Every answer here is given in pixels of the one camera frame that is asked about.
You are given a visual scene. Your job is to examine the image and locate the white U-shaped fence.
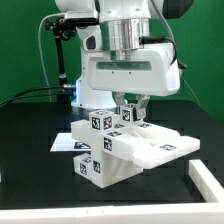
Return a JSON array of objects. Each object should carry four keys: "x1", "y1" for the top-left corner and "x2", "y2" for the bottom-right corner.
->
[{"x1": 0, "y1": 160, "x2": 224, "y2": 224}]

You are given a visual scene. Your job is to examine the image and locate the white tagged nut cube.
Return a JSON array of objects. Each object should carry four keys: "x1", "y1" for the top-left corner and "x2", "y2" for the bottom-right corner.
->
[
  {"x1": 89, "y1": 110, "x2": 114, "y2": 131},
  {"x1": 120, "y1": 103, "x2": 139, "y2": 123}
]

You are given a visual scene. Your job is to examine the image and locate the black camera stand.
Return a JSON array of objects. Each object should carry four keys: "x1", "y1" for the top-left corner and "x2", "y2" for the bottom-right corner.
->
[{"x1": 44, "y1": 17, "x2": 77, "y2": 101}]

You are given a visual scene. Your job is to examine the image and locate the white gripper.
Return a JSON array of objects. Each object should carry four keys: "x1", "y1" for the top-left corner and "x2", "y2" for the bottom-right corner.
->
[{"x1": 84, "y1": 43, "x2": 180, "y2": 120}]

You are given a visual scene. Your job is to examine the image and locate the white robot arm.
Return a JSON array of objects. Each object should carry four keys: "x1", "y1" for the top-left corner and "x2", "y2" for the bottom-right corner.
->
[{"x1": 55, "y1": 0, "x2": 194, "y2": 120}]

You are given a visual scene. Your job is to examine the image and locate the white chair seat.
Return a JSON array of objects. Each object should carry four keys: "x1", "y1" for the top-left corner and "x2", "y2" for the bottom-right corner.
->
[{"x1": 90, "y1": 151, "x2": 143, "y2": 188}]

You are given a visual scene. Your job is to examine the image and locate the silver camera on stand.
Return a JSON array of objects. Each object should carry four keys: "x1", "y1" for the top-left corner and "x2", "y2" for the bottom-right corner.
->
[{"x1": 64, "y1": 10, "x2": 98, "y2": 24}]

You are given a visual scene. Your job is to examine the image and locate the white chair back frame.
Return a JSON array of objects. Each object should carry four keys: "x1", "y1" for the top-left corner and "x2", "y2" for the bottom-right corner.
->
[{"x1": 71, "y1": 120, "x2": 200, "y2": 169}]

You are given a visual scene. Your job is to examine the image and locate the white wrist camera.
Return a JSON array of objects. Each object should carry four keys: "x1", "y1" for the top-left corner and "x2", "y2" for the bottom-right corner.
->
[{"x1": 83, "y1": 32, "x2": 102, "y2": 51}]

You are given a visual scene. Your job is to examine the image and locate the black cables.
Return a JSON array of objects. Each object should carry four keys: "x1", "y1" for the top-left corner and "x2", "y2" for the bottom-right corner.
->
[{"x1": 0, "y1": 84, "x2": 77, "y2": 108}]

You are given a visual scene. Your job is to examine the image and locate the white base tag plate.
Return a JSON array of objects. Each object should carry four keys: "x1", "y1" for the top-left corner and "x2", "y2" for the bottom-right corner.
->
[{"x1": 50, "y1": 133, "x2": 91, "y2": 152}]

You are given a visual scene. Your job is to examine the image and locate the white camera cable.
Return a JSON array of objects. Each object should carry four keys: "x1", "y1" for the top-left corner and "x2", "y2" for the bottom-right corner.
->
[{"x1": 37, "y1": 13, "x2": 66, "y2": 103}]

